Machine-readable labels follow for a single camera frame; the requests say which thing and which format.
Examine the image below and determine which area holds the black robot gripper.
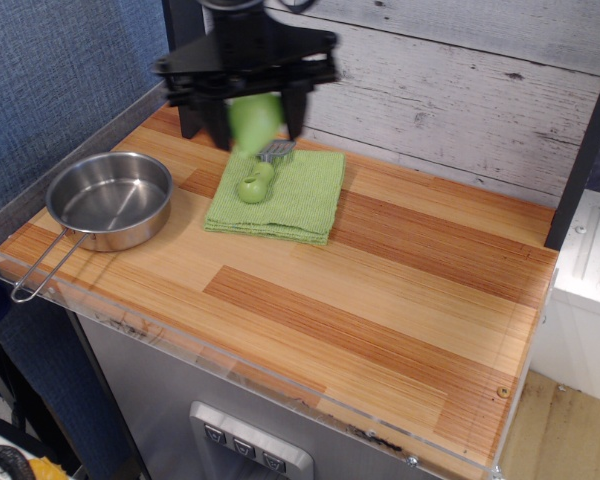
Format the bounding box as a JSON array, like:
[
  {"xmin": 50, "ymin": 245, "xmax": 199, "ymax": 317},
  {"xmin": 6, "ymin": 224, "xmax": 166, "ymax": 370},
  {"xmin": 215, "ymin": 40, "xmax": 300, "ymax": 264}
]
[{"xmin": 155, "ymin": 12, "xmax": 338, "ymax": 150}]

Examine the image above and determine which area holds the green plastic toy pear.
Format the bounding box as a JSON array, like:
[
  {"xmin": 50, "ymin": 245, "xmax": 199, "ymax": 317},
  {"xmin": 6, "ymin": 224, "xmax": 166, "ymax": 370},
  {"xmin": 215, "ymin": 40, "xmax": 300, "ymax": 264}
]
[{"xmin": 228, "ymin": 93, "xmax": 284, "ymax": 155}]

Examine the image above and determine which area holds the stainless steel pan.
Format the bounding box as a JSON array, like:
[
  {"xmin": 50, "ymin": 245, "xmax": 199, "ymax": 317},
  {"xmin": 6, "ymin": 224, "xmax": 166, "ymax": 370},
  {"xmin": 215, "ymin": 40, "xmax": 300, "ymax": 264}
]
[{"xmin": 10, "ymin": 152, "xmax": 174, "ymax": 304}]

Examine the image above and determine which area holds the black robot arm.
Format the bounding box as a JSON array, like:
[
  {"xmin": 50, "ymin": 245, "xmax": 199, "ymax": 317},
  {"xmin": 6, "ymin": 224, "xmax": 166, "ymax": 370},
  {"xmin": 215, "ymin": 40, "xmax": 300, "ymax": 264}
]
[{"xmin": 154, "ymin": 1, "xmax": 338, "ymax": 150}]

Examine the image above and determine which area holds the green folded cloth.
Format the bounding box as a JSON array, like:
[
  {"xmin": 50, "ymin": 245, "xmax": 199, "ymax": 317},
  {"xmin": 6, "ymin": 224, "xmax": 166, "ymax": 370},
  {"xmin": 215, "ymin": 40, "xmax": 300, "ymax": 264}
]
[{"xmin": 204, "ymin": 150, "xmax": 346, "ymax": 245}]

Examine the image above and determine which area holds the clear acrylic table guard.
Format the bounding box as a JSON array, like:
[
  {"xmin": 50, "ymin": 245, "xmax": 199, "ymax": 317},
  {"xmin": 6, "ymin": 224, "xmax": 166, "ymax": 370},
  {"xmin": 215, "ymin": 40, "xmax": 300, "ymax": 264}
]
[{"xmin": 0, "ymin": 96, "xmax": 555, "ymax": 479}]

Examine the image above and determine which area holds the stainless steel cabinet front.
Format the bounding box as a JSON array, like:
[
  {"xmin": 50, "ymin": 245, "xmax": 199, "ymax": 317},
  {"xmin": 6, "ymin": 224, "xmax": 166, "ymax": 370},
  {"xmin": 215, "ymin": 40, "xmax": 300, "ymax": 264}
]
[{"xmin": 78, "ymin": 315, "xmax": 501, "ymax": 479}]

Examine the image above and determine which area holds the silver button control panel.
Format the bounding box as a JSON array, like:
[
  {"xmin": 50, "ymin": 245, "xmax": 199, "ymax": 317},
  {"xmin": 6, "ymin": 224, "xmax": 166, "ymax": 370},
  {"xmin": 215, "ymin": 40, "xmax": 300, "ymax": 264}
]
[{"xmin": 189, "ymin": 401, "xmax": 314, "ymax": 479}]

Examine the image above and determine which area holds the white aluminium side block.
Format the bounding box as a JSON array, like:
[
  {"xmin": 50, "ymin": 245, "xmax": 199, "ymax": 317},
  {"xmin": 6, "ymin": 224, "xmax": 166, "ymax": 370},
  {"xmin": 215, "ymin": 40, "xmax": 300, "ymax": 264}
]
[{"xmin": 530, "ymin": 190, "xmax": 600, "ymax": 399}]

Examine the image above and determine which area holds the green handled grey toy spatula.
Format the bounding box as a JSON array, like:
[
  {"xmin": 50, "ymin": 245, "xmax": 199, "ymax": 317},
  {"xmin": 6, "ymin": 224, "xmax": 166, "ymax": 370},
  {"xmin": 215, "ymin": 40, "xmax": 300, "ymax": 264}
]
[{"xmin": 237, "ymin": 140, "xmax": 296, "ymax": 204}]

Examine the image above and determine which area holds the dark left frame post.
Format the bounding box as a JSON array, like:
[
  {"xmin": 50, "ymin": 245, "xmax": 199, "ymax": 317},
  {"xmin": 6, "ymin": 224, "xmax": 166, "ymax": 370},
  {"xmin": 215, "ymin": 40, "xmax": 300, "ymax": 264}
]
[{"xmin": 160, "ymin": 0, "xmax": 217, "ymax": 140}]

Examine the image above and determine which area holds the dark frame post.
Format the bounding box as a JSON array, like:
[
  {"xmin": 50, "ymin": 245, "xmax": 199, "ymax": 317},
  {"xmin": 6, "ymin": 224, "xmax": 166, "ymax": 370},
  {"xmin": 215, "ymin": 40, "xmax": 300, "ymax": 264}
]
[
  {"xmin": 160, "ymin": 0, "xmax": 217, "ymax": 140},
  {"xmin": 544, "ymin": 94, "xmax": 600, "ymax": 251}
]

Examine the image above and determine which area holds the dark right frame post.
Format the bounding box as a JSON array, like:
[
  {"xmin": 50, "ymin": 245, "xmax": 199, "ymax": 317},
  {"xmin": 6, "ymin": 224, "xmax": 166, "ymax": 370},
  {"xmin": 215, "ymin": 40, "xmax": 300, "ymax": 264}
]
[{"xmin": 544, "ymin": 94, "xmax": 600, "ymax": 251}]

